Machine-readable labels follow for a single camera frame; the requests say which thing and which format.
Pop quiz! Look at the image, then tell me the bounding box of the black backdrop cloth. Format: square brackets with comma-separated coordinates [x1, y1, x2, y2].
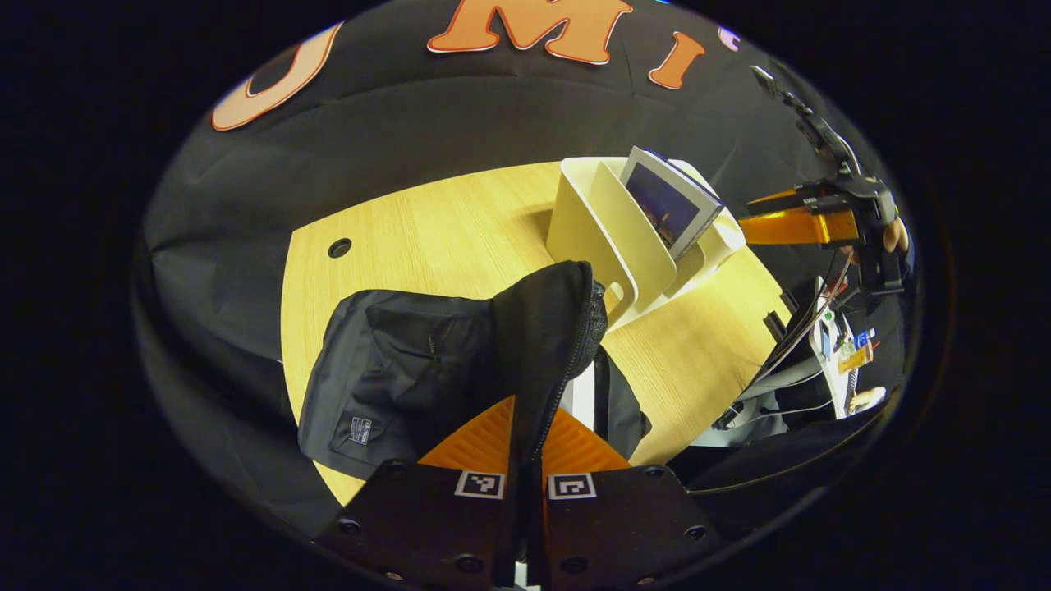
[131, 0, 912, 543]

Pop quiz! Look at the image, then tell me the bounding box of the white book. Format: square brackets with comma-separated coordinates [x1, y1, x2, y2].
[562, 361, 596, 432]

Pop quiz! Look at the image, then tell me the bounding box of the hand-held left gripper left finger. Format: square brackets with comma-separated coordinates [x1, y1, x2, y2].
[316, 396, 518, 588]

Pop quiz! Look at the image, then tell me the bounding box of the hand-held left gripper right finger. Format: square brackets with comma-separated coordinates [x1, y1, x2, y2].
[525, 406, 723, 588]

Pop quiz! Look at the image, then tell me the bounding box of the black schoolbag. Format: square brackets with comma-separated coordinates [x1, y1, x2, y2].
[298, 261, 654, 481]

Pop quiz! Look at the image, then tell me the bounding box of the thin black cable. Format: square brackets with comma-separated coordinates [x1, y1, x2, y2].
[682, 406, 892, 495]

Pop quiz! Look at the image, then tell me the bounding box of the white bookshelf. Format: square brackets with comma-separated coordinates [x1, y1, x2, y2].
[546, 156, 748, 329]

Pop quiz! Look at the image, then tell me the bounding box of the blue cover book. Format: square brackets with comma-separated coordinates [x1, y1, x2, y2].
[620, 146, 725, 262]

